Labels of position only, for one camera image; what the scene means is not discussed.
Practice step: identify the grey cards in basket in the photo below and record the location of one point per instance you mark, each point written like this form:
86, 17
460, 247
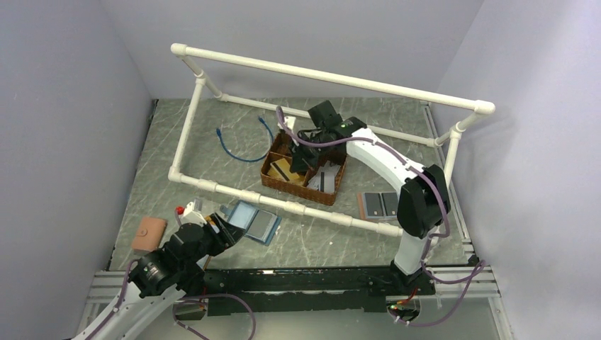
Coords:
324, 180

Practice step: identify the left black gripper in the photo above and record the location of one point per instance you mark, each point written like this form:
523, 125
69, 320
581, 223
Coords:
229, 233

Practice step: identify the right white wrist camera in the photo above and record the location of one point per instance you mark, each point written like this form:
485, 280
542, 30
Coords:
290, 123

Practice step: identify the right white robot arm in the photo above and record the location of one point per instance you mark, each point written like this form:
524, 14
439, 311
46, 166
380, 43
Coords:
422, 191

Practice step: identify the brown wicker divided basket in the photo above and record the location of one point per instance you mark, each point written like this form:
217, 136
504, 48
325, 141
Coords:
278, 150

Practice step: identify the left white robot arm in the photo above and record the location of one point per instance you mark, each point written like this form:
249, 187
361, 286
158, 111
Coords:
157, 280

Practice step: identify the blue card holder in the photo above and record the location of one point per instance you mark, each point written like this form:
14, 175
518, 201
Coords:
241, 215

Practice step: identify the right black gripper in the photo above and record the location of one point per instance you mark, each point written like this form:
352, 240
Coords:
300, 160

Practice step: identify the gold cards in basket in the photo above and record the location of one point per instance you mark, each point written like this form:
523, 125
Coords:
299, 182

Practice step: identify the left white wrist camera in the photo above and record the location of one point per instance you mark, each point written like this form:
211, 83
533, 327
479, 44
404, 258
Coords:
191, 213

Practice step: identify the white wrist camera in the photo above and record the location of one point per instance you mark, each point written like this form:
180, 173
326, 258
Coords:
191, 213
290, 123

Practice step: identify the dark grey credit card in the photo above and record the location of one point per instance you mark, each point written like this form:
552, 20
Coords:
261, 226

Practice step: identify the white PVC pipe frame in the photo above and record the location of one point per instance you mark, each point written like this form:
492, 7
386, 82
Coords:
479, 109

